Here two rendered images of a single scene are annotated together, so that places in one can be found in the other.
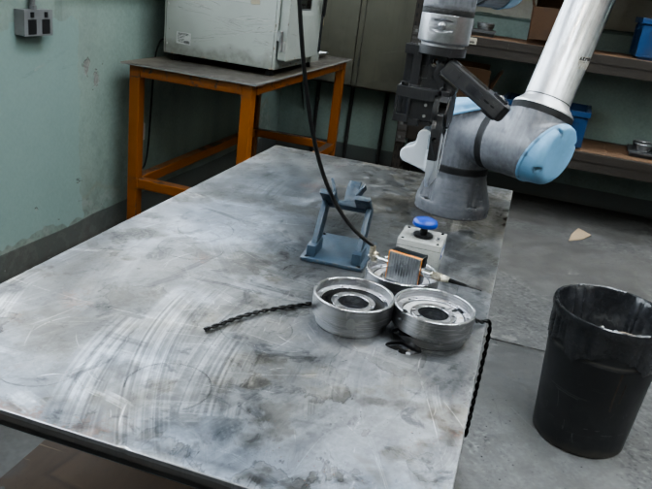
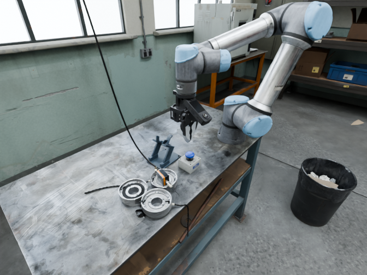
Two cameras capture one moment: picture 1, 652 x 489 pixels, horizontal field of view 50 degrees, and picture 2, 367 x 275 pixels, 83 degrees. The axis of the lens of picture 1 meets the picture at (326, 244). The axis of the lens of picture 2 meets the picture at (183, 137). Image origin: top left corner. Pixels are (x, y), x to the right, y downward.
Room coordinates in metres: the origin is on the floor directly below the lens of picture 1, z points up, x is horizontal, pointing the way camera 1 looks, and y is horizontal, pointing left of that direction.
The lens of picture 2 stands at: (0.42, -0.45, 1.40)
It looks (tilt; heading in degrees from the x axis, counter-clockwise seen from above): 32 degrees down; 27
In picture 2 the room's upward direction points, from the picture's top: straight up
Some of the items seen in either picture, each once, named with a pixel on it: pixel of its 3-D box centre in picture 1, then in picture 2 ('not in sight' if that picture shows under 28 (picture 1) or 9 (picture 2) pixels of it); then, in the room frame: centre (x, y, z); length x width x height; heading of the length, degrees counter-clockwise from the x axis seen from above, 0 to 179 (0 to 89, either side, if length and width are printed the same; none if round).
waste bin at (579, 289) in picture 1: (594, 372); (317, 193); (1.85, -0.85, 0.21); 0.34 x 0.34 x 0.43
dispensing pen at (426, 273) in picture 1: (423, 271); (167, 180); (0.90, -0.14, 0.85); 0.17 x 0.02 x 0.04; 63
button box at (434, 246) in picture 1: (421, 246); (190, 161); (1.07, -0.16, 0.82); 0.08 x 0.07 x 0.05; 166
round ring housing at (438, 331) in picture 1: (432, 319); (157, 203); (0.81, -0.15, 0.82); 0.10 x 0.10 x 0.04
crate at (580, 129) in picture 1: (543, 119); (350, 72); (4.35, -1.23, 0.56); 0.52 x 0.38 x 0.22; 73
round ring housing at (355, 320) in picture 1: (352, 308); (134, 192); (0.81, -0.04, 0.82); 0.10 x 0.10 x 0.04
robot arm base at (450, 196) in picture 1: (455, 185); (232, 129); (1.39, -0.25, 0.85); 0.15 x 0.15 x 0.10
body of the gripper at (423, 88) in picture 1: (430, 85); (184, 106); (1.07, -0.12, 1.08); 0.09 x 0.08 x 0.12; 74
